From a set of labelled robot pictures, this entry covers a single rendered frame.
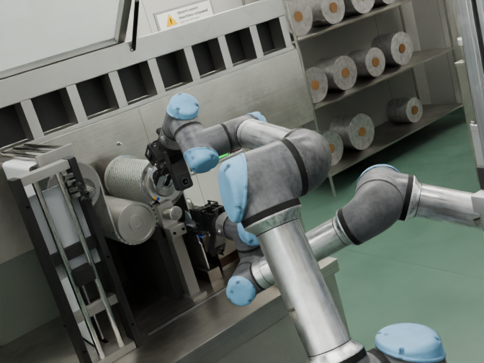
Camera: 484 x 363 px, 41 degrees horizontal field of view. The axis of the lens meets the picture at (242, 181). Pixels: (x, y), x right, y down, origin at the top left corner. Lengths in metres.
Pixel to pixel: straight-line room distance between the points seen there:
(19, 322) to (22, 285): 0.11
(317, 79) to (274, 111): 2.69
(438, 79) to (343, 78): 1.70
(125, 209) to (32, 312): 0.51
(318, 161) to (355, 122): 4.31
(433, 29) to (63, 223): 5.50
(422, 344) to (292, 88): 1.58
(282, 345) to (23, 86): 1.09
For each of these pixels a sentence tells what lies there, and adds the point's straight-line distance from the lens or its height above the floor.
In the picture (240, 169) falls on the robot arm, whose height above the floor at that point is 1.41.
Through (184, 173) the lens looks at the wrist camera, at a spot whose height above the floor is 1.30.
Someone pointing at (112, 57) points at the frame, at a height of 1.62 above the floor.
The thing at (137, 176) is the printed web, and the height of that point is 1.29.
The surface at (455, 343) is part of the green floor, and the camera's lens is 3.11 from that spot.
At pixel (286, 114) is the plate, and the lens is 2.57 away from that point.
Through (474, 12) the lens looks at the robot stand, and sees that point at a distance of 1.03.
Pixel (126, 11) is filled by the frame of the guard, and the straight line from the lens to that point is 2.14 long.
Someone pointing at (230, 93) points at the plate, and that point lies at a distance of 2.41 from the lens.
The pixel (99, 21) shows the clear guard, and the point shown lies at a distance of 2.13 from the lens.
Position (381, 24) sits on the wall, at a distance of 6.49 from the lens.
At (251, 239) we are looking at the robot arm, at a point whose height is 1.10.
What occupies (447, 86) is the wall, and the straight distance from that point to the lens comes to 6.83.
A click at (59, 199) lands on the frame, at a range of 1.65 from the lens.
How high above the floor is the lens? 1.70
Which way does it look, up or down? 16 degrees down
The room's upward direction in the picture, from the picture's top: 16 degrees counter-clockwise
